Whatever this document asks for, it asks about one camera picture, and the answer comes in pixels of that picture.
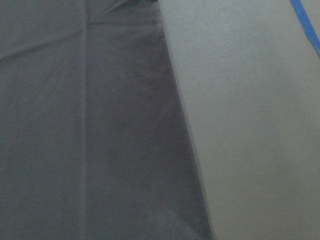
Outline dark brown t-shirt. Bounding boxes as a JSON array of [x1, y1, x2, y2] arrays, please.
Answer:
[[0, 0, 212, 240]]

